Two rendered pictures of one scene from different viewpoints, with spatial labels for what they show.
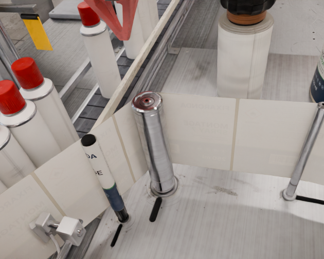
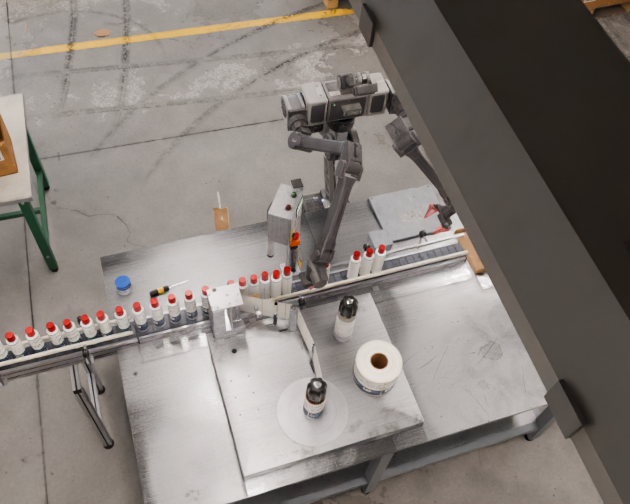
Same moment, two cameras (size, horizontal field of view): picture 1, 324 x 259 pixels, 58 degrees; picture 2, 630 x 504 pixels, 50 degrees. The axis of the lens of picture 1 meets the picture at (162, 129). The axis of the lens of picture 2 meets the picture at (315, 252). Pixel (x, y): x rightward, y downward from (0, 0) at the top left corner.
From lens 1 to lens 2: 269 cm
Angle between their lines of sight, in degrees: 27
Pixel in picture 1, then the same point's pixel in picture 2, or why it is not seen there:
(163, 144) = (292, 318)
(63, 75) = not seen: hidden behind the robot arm
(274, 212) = (302, 361)
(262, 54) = (342, 326)
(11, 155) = (265, 286)
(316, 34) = (431, 348)
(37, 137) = (275, 286)
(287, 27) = (430, 333)
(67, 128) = (286, 287)
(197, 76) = not seen: hidden behind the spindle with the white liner
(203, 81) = not seen: hidden behind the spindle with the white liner
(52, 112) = (285, 282)
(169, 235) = (277, 338)
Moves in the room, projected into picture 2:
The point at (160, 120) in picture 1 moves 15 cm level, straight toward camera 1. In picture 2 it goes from (293, 314) to (267, 334)
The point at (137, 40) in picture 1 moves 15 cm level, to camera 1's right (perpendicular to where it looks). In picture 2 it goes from (351, 274) to (373, 295)
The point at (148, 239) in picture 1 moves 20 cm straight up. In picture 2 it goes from (273, 333) to (274, 312)
